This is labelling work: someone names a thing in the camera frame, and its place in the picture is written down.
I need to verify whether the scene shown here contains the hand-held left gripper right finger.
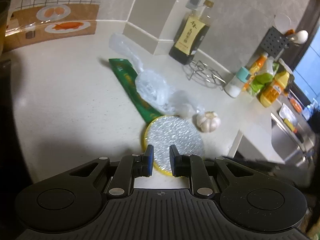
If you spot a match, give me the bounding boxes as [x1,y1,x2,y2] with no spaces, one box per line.
[169,144,253,197]

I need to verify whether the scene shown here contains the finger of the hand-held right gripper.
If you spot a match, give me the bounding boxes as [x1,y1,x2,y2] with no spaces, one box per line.
[222,156,277,172]

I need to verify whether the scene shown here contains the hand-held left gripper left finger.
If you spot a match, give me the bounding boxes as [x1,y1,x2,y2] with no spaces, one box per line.
[69,144,154,197]

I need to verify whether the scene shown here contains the silver scrubber with yellow rim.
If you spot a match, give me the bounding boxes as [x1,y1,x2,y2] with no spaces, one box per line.
[142,115,205,176]

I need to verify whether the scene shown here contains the clear plastic bag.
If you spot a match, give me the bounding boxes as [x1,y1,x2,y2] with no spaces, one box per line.
[109,33,208,118]

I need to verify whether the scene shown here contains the stainless steel sink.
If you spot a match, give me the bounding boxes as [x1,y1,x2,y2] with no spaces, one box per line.
[271,90,317,167]

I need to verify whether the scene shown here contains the garlic bulb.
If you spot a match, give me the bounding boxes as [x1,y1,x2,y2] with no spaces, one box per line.
[196,111,221,133]

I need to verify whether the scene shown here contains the yellow seasoning bottle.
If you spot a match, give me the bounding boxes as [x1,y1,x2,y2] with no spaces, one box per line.
[259,70,290,108]

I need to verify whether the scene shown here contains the salt shaker with teal cap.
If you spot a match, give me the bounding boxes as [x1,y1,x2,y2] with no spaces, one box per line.
[224,67,251,98]

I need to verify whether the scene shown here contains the green and white seasoning bag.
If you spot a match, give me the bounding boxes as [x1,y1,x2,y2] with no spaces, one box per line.
[250,59,287,97]

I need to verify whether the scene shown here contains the green packet with yellow print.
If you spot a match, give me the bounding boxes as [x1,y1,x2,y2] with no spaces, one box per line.
[109,58,163,124]

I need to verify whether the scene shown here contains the orange squeeze bottle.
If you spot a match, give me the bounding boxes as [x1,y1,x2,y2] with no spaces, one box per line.
[244,52,269,90]

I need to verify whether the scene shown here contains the window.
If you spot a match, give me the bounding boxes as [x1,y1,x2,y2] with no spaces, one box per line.
[292,37,320,103]

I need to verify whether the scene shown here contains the dark soy sauce bottle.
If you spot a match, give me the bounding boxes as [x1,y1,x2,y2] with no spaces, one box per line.
[169,0,215,65]

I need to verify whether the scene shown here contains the black perforated rack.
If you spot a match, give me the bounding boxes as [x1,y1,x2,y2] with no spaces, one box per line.
[260,27,292,57]

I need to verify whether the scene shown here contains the white egg-shaped holder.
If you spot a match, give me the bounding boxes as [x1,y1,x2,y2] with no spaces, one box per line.
[287,29,309,44]

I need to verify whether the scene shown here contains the black gas stove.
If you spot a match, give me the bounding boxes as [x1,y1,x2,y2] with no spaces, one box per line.
[0,59,33,193]

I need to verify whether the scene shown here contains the metal wire trivet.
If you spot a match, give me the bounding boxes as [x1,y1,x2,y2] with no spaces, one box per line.
[182,60,227,90]

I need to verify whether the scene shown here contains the food print wall sticker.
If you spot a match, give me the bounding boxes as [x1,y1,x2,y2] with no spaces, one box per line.
[5,0,105,53]

